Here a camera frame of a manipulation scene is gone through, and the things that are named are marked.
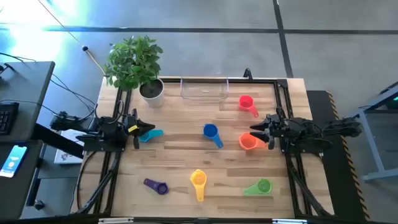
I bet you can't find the black hazard-striped floor mat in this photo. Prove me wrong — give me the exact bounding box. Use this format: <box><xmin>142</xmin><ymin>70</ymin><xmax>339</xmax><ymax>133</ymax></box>
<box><xmin>306</xmin><ymin>90</ymin><xmax>371</xmax><ymax>222</ymax></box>

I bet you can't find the smartphone with blue screen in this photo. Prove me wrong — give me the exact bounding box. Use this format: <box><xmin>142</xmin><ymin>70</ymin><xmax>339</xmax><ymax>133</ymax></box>
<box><xmin>0</xmin><ymin>144</ymin><xmax>28</xmax><ymax>179</ymax></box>

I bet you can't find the black keyboard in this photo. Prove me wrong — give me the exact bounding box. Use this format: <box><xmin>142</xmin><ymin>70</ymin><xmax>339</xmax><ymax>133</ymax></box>
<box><xmin>0</xmin><ymin>101</ymin><xmax>19</xmax><ymax>136</ymax></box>

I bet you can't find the black desk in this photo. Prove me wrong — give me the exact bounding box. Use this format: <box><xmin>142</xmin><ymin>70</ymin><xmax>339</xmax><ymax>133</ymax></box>
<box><xmin>0</xmin><ymin>61</ymin><xmax>56</xmax><ymax>220</ymax></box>

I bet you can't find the black floor cable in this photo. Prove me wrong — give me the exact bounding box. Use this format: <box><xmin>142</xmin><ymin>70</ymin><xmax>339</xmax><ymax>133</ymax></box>
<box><xmin>49</xmin><ymin>73</ymin><xmax>97</xmax><ymax>111</ymax></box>

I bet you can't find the teal measuring cup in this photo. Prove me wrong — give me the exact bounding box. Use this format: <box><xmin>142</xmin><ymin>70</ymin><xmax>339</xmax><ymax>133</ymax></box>
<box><xmin>139</xmin><ymin>129</ymin><xmax>165</xmax><ymax>143</ymax></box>

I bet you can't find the white plant pot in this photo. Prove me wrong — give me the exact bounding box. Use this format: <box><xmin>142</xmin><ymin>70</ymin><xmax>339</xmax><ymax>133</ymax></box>
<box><xmin>138</xmin><ymin>77</ymin><xmax>165</xmax><ymax>109</ymax></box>

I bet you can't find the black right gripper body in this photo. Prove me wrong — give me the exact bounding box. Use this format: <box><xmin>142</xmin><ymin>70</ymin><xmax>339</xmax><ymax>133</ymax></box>
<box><xmin>266</xmin><ymin>107</ymin><xmax>287</xmax><ymax>151</ymax></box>

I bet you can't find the purple measuring cup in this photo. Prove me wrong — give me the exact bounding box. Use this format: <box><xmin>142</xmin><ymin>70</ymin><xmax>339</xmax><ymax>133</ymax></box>
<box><xmin>143</xmin><ymin>178</ymin><xmax>170</xmax><ymax>195</ymax></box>

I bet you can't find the white booklet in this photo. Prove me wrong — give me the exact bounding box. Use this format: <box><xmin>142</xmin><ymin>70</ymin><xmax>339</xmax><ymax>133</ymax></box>
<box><xmin>53</xmin><ymin>129</ymin><xmax>85</xmax><ymax>165</ymax></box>

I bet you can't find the yellow measuring cup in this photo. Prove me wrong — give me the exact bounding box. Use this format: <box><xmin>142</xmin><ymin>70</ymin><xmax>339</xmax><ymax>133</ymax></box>
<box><xmin>190</xmin><ymin>169</ymin><xmax>208</xmax><ymax>202</ymax></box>

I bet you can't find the black aluminium table frame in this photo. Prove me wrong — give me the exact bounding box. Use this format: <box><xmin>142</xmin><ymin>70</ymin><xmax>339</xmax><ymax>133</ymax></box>
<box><xmin>74</xmin><ymin>77</ymin><xmax>333</xmax><ymax>218</ymax></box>

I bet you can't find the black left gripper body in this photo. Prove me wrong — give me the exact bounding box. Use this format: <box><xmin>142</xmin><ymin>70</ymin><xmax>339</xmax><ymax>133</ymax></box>
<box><xmin>123</xmin><ymin>108</ymin><xmax>141</xmax><ymax>150</ymax></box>

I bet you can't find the blue measuring cup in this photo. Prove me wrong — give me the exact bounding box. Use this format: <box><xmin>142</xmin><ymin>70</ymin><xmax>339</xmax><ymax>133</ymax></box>
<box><xmin>203</xmin><ymin>123</ymin><xmax>224</xmax><ymax>149</ymax></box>

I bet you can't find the blue-grey metal frame table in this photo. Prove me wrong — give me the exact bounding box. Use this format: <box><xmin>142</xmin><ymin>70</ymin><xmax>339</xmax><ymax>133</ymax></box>
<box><xmin>341</xmin><ymin>81</ymin><xmax>398</xmax><ymax>183</ymax></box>

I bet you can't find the orange measuring cup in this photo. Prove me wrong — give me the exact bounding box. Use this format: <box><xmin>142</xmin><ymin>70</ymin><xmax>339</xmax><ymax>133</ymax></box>
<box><xmin>238</xmin><ymin>132</ymin><xmax>268</xmax><ymax>151</ymax></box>

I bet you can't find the clear plastic basket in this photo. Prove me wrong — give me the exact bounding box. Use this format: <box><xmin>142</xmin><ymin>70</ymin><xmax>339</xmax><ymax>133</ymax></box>
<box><xmin>180</xmin><ymin>77</ymin><xmax>230</xmax><ymax>101</ymax></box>

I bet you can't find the silver metal bracket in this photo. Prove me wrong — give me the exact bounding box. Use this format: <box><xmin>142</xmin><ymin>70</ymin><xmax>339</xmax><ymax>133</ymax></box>
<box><xmin>98</xmin><ymin>217</ymin><xmax>134</xmax><ymax>224</ymax></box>
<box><xmin>272</xmin><ymin>218</ymin><xmax>308</xmax><ymax>224</ymax></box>

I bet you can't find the wooden stick with black knob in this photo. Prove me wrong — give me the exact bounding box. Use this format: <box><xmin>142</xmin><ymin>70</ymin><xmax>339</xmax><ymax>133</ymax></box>
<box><xmin>81</xmin><ymin>45</ymin><xmax>106</xmax><ymax>75</ymax></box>

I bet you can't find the red measuring cup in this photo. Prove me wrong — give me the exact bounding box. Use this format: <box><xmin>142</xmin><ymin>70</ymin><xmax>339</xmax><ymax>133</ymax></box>
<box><xmin>238</xmin><ymin>95</ymin><xmax>259</xmax><ymax>118</ymax></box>

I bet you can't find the green measuring cup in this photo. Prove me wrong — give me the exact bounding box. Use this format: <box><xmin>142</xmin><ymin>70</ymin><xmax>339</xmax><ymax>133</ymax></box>
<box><xmin>243</xmin><ymin>178</ymin><xmax>273</xmax><ymax>196</ymax></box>

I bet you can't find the green leafy plant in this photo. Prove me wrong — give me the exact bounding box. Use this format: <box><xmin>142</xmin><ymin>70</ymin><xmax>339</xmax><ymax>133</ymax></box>
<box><xmin>104</xmin><ymin>35</ymin><xmax>164</xmax><ymax>91</ymax></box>

